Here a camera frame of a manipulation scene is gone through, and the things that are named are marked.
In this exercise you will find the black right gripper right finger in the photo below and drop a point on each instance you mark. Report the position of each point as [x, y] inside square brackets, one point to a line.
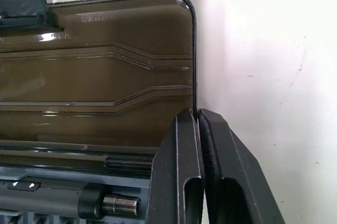
[237, 171]

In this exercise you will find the screwdriver bit case smoky lid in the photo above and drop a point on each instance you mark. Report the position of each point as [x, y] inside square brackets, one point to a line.
[87, 76]

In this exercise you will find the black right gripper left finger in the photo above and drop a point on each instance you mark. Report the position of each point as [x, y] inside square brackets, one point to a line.
[168, 171]

